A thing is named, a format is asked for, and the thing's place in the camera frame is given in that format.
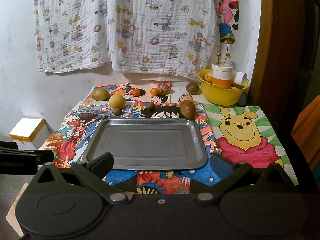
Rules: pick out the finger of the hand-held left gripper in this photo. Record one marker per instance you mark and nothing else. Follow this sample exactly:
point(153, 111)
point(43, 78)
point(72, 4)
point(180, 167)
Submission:
point(45, 156)
point(7, 145)

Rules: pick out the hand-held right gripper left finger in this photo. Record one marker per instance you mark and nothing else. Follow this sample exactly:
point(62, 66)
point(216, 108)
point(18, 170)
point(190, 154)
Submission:
point(100, 162)

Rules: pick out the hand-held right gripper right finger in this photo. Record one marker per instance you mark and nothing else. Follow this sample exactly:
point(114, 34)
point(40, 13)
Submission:
point(220, 163)

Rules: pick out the small brown longan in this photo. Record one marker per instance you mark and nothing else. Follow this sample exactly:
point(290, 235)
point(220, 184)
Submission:
point(150, 105)
point(116, 111)

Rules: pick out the metal tray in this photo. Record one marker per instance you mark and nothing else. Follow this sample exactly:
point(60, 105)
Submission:
point(150, 142)

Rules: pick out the yellow lemon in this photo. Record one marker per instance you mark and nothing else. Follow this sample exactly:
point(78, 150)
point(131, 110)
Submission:
point(117, 102)

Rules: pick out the olive brown mango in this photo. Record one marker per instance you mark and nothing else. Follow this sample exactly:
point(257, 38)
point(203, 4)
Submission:
point(188, 109)

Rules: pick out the green-yellow round fruit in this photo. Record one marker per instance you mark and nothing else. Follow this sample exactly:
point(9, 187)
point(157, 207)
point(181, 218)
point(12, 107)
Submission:
point(100, 94)

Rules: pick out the pale striped pepino melon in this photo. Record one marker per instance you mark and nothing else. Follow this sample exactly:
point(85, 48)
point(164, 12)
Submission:
point(185, 97)

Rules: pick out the small orange mandarin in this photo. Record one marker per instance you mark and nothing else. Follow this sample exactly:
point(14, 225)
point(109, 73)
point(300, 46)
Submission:
point(136, 92)
point(154, 91)

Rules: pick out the brown kiwi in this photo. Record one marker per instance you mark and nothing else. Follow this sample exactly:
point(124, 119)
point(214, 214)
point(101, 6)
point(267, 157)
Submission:
point(192, 88)

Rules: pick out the purple striped pepino melon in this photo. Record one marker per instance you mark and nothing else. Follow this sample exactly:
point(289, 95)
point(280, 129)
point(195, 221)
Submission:
point(165, 88)

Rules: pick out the white box with yellow tape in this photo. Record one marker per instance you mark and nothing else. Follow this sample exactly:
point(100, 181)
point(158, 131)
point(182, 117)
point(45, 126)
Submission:
point(27, 130)

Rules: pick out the yellow bear drawing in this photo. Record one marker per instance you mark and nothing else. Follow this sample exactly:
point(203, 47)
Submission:
point(240, 130)

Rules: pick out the yellow plastic bowl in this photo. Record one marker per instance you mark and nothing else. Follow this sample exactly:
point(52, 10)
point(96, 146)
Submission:
point(222, 96)

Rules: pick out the cartoon children drawing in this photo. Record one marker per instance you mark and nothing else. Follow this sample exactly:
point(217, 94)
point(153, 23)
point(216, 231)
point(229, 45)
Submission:
point(120, 88)

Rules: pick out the cartoon boy face drawing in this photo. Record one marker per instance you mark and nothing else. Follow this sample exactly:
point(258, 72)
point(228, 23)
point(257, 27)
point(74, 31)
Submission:
point(147, 98)

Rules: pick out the white paper roll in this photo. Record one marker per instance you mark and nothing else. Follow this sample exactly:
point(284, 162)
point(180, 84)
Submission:
point(240, 78)

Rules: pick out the yellow round fruit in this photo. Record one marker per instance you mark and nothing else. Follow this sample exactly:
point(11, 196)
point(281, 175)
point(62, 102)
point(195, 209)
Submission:
point(209, 76)

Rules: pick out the white and orange cup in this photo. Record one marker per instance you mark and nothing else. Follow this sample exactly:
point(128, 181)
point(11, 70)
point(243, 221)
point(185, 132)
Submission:
point(222, 75)

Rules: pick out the orange wooden board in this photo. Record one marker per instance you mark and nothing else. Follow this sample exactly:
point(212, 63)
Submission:
point(307, 130)

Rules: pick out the thin plant stem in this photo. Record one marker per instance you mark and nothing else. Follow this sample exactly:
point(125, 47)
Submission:
point(226, 55)

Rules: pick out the white printed muslin blanket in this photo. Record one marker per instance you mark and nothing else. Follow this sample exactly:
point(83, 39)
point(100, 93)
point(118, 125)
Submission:
point(162, 25)
point(72, 25)

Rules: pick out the brown wooden cabinet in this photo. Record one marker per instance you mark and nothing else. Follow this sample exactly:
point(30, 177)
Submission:
point(280, 42)

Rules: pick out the pink cartoon wall poster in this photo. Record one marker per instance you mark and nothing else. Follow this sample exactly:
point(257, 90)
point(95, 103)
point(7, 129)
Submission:
point(225, 10)

